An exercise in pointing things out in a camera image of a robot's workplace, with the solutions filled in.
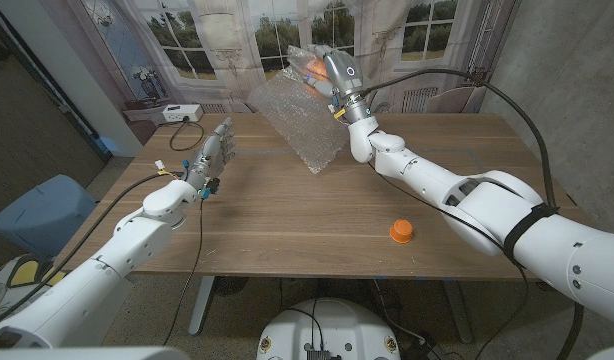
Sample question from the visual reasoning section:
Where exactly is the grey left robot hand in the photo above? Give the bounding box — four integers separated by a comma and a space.
185, 116, 238, 190

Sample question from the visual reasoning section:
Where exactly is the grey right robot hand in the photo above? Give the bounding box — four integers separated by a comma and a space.
304, 43, 373, 125

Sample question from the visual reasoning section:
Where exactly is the small orange basketball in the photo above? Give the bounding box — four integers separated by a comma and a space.
304, 58, 331, 84

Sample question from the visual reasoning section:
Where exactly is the clear bubble wrap sheet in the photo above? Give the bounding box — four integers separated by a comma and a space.
246, 44, 348, 175

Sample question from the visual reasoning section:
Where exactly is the orange bottle cap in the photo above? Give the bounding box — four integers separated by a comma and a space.
389, 218, 414, 245

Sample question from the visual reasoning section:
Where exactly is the white power strip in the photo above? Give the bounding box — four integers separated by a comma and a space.
161, 103, 205, 124

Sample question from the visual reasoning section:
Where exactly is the printed window backdrop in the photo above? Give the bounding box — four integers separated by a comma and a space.
36, 0, 521, 146

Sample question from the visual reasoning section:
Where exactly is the white metal table leg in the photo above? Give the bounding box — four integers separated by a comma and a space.
441, 279, 474, 345
188, 275, 216, 336

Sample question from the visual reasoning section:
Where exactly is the blue chair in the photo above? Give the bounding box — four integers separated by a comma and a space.
0, 173, 98, 259

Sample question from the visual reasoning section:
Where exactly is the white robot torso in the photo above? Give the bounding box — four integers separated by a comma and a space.
255, 297, 402, 360

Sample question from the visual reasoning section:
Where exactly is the yellow and black item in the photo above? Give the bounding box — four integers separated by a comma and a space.
6, 255, 56, 287

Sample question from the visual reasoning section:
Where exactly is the black power strip cable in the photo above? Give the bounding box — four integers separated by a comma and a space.
168, 119, 206, 153

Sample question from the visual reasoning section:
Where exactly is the thin black left wrist cable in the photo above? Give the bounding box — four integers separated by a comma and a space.
163, 195, 206, 347

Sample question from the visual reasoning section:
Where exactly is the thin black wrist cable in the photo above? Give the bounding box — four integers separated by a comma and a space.
163, 195, 206, 347
366, 160, 531, 360

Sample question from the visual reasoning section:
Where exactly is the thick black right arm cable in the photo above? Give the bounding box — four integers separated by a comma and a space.
359, 68, 586, 360

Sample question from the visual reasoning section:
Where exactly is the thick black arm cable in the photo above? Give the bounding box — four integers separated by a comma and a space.
0, 170, 186, 329
359, 68, 586, 360

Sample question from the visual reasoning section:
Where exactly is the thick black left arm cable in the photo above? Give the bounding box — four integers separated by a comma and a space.
0, 170, 186, 329

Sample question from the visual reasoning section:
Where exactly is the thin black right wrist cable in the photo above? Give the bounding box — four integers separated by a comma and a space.
366, 160, 531, 360

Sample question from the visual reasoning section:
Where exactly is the black metal frame rail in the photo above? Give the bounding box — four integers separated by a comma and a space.
0, 7, 113, 164

